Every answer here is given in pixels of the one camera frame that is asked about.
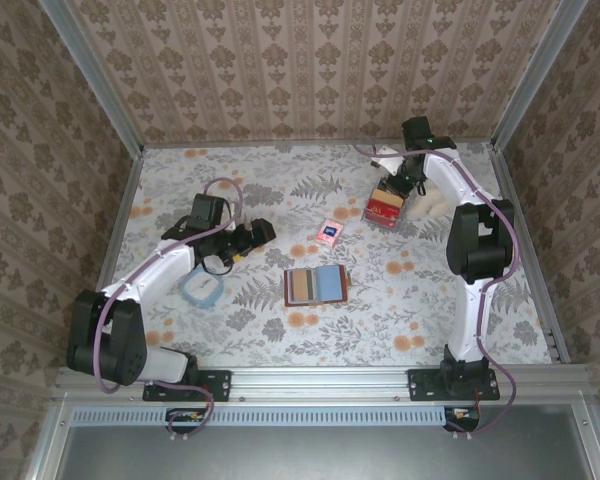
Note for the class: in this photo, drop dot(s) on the tan striped card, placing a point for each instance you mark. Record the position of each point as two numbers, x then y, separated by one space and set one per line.
301 286

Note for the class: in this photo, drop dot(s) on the brown leather card holder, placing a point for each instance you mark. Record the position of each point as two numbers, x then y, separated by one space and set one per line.
315 286

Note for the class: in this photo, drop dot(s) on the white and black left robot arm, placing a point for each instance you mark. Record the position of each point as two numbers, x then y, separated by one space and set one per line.
155 270

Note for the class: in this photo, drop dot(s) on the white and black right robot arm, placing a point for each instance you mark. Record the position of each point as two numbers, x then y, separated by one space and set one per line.
467 325

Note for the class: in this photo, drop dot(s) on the gold VIP card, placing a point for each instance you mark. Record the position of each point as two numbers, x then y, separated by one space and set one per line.
389 199

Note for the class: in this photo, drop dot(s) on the red box with cards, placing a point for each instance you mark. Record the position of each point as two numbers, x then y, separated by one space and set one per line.
385 212

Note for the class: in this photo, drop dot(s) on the red VIP card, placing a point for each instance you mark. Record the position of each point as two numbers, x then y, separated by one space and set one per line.
380 211

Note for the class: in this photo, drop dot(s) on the white plush dog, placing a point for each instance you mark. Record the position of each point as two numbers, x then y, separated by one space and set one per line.
430 205

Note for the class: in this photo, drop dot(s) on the pink tissue pack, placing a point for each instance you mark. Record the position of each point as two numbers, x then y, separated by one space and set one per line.
329 231

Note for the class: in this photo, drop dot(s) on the floral tablecloth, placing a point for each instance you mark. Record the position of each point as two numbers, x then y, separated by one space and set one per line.
330 340

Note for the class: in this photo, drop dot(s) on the grey metal shelf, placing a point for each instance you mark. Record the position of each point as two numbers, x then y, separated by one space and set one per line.
330 455

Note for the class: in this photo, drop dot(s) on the aluminium table side rail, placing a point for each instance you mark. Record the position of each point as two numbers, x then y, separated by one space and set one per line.
113 250
504 170

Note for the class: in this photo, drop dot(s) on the thin aluminium table rail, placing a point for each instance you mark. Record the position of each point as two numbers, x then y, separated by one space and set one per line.
280 144

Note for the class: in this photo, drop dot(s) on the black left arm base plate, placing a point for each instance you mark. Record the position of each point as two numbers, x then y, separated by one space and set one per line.
220 385

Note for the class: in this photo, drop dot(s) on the slanted aluminium frame post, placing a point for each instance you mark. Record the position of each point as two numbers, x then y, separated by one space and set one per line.
96 75
537 75

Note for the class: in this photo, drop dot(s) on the wide aluminium mounting rail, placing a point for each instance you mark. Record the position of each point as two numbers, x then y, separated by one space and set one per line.
320 382

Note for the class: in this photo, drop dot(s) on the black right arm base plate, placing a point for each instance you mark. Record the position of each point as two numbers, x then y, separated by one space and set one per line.
420 385

